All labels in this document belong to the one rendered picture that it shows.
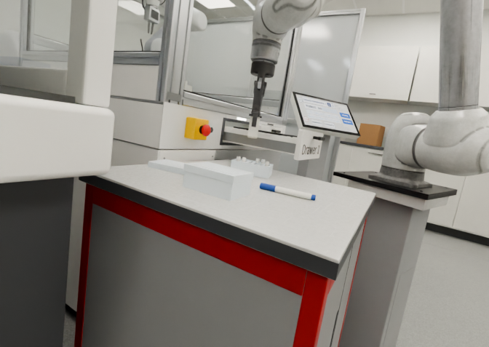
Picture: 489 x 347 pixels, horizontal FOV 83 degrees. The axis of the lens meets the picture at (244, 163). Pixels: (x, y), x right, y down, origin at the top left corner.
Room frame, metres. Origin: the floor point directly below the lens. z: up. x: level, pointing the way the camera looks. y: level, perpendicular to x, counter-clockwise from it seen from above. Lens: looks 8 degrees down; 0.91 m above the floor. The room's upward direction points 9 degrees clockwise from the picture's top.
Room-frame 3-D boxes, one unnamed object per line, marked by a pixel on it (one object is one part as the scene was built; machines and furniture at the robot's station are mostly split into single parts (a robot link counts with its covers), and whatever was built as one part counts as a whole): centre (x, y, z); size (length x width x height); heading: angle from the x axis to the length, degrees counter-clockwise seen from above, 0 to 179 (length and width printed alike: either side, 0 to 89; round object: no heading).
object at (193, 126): (0.95, 0.18, 0.88); 0.07 x 0.05 x 0.07; 151
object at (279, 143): (1.20, -0.06, 0.86); 0.40 x 0.26 x 0.06; 61
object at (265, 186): (0.66, -0.11, 0.77); 0.14 x 0.02 x 0.02; 71
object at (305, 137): (1.10, -0.25, 0.87); 0.29 x 0.02 x 0.11; 151
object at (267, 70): (0.90, -0.01, 1.07); 0.08 x 0.07 x 0.09; 176
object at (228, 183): (0.59, 0.05, 0.79); 0.13 x 0.09 x 0.05; 62
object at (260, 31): (0.89, -0.02, 1.25); 0.13 x 0.11 x 0.16; 15
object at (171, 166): (0.76, 0.19, 0.77); 0.13 x 0.09 x 0.02; 74
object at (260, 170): (0.89, -0.03, 0.78); 0.12 x 0.08 x 0.04; 78
